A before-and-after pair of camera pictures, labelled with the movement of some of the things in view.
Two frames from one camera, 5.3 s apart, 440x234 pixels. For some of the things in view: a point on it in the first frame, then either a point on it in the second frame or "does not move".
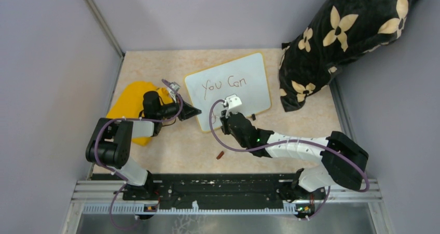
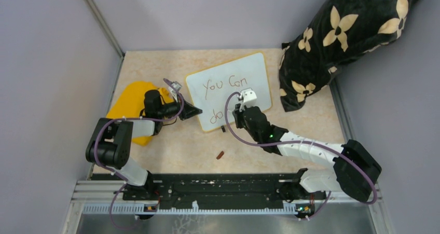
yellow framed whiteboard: x=246 y=77 does not move
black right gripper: x=224 y=120 → x=238 y=113
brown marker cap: x=221 y=154 does not move
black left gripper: x=187 y=110 does not move
